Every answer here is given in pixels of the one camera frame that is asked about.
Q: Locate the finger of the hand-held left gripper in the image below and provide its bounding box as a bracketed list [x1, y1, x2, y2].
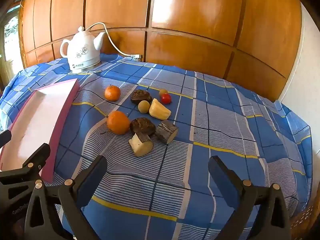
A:
[0, 129, 12, 147]
[0, 143, 51, 207]

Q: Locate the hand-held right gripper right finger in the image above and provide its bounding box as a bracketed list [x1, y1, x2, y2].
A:
[208, 155, 292, 240]

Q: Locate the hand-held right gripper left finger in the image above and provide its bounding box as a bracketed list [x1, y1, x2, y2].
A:
[24, 155, 108, 240]

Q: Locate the pink shallow tray box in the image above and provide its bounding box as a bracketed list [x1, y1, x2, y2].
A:
[0, 78, 80, 183]

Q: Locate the large orange mandarin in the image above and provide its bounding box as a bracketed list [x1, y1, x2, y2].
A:
[107, 110, 131, 135]

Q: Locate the small orange mandarin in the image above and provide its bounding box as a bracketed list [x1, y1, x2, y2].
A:
[104, 84, 121, 102]

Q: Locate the yellow-green round fruit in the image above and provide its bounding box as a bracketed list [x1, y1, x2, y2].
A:
[138, 100, 151, 113]

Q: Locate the pale yellow fruit chunk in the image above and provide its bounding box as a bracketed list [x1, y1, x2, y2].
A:
[149, 98, 172, 120]

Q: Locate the small dark water chestnut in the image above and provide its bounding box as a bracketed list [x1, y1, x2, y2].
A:
[130, 89, 152, 105]

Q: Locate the blue plaid tablecloth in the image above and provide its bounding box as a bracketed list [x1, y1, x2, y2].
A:
[0, 54, 313, 240]

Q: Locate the wooden door with glass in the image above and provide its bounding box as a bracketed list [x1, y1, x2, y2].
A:
[0, 0, 24, 80]

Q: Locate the white ceramic electric kettle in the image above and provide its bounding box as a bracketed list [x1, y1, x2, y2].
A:
[60, 26, 105, 74]

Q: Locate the wooden panelled cabinet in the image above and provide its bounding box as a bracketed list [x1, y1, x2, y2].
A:
[19, 0, 303, 100]

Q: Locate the white kettle power cord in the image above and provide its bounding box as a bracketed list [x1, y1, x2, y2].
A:
[86, 22, 137, 57]

